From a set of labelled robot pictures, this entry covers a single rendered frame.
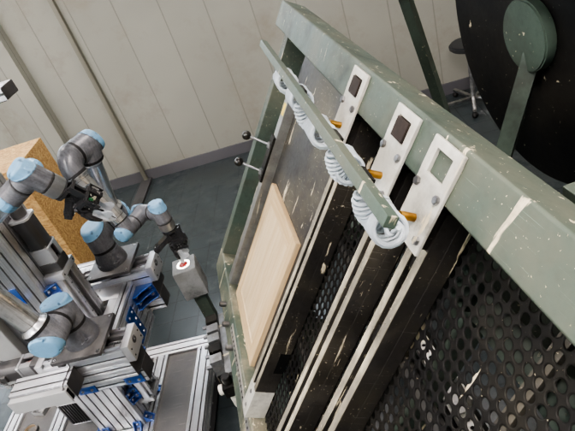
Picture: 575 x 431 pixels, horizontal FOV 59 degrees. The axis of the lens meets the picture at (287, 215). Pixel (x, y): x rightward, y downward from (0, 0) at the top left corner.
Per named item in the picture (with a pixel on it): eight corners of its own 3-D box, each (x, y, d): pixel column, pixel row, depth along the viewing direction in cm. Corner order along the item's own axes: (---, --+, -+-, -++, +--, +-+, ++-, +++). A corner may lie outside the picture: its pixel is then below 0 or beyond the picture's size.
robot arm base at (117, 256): (94, 274, 247) (84, 259, 242) (103, 255, 260) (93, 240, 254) (122, 267, 245) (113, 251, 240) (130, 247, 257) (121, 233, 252)
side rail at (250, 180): (242, 249, 261) (221, 246, 258) (311, 35, 212) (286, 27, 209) (243, 256, 256) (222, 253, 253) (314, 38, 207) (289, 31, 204)
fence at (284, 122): (236, 278, 239) (228, 276, 237) (299, 84, 196) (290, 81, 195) (238, 284, 234) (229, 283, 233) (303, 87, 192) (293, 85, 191)
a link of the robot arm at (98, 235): (86, 253, 246) (72, 232, 238) (103, 235, 255) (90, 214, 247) (103, 255, 240) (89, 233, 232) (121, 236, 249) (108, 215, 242)
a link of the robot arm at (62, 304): (87, 307, 210) (70, 284, 203) (78, 331, 199) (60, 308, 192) (61, 314, 212) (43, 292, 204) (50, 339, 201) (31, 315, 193)
